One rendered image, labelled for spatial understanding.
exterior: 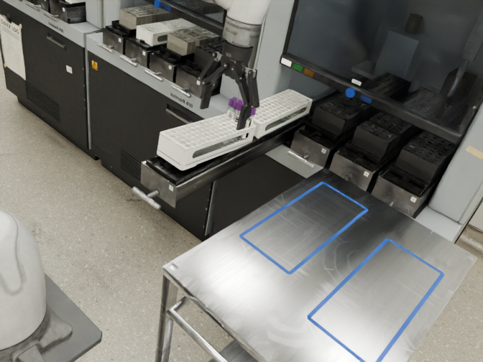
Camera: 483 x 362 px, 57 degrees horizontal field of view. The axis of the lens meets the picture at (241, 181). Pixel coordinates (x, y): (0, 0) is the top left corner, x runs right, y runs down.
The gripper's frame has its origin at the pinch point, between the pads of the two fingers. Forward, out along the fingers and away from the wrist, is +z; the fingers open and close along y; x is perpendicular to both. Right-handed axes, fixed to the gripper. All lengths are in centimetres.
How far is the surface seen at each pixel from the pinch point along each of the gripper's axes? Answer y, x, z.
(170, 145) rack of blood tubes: -0.2, -18.5, 5.0
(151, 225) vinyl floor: -50, 32, 88
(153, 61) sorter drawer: -60, 29, 10
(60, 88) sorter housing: -129, 34, 52
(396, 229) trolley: 53, 8, 8
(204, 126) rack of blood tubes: -2.6, -3.5, 4.0
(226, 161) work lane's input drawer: 6.4, -2.3, 10.9
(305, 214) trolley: 34.8, -5.5, 9.7
